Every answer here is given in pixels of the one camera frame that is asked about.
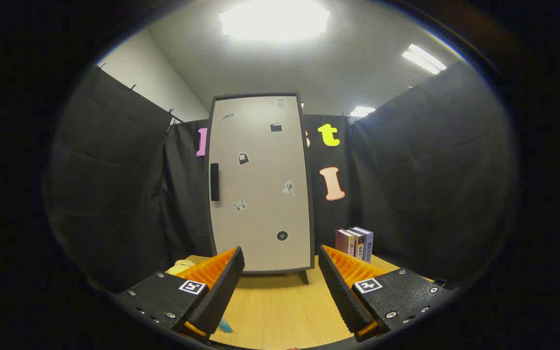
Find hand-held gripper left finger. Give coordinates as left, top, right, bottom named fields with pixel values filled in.
left=115, top=246, right=245, bottom=341

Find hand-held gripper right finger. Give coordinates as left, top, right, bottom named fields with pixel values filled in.
left=318, top=245, right=455, bottom=342

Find yellow plush toy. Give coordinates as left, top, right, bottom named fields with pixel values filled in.
left=165, top=259, right=197, bottom=276

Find white spine book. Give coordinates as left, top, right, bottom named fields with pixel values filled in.
left=347, top=228, right=366, bottom=259

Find purple book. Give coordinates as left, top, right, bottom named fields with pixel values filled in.
left=335, top=229, right=356, bottom=257

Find blue book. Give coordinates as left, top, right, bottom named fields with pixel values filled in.
left=353, top=227, right=374, bottom=263

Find dark grey cabinet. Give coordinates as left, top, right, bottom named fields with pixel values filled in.
left=206, top=92, right=315, bottom=285

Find black backdrop cloth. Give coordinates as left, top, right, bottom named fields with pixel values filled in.
left=44, top=61, right=519, bottom=292

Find large ceiling light panel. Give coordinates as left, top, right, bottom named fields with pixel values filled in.
left=219, top=0, right=331, bottom=42

